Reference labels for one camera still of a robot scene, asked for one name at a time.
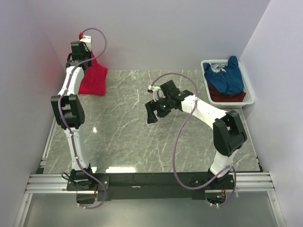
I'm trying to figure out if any aluminium rail frame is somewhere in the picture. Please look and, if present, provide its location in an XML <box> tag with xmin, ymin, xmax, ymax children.
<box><xmin>15</xmin><ymin>117</ymin><xmax>285</xmax><ymax>227</ymax></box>

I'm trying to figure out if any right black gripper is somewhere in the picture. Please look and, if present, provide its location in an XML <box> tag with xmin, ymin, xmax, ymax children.
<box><xmin>145</xmin><ymin>95</ymin><xmax>173</xmax><ymax>124</ymax></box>

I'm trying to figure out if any blue t-shirt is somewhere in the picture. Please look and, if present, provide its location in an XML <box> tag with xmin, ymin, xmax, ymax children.
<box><xmin>203</xmin><ymin>56</ymin><xmax>244</xmax><ymax>95</ymax></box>

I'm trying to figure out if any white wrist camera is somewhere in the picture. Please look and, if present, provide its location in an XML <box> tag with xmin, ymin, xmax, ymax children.
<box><xmin>147</xmin><ymin>85</ymin><xmax>165</xmax><ymax>102</ymax></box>
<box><xmin>79</xmin><ymin>34</ymin><xmax>92</xmax><ymax>52</ymax></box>

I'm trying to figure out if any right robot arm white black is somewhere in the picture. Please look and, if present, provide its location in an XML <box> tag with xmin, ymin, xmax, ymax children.
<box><xmin>145</xmin><ymin>80</ymin><xmax>247</xmax><ymax>190</ymax></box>

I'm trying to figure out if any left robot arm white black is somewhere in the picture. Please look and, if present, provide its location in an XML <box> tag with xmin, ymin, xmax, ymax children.
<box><xmin>51</xmin><ymin>41</ymin><xmax>95</xmax><ymax>191</ymax></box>

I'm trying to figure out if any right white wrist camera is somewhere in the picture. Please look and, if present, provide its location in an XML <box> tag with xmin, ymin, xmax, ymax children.
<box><xmin>147</xmin><ymin>85</ymin><xmax>165</xmax><ymax>102</ymax></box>

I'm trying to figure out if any white plastic basket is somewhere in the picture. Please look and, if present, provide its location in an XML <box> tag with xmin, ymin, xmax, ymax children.
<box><xmin>201</xmin><ymin>60</ymin><xmax>255</xmax><ymax>108</ymax></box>

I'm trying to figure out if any dark red t-shirt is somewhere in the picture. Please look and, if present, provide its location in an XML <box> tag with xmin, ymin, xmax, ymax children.
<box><xmin>208</xmin><ymin>85</ymin><xmax>246</xmax><ymax>103</ymax></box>

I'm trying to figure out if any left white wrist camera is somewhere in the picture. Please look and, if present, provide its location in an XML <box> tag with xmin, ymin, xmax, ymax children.
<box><xmin>79</xmin><ymin>34</ymin><xmax>92</xmax><ymax>52</ymax></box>

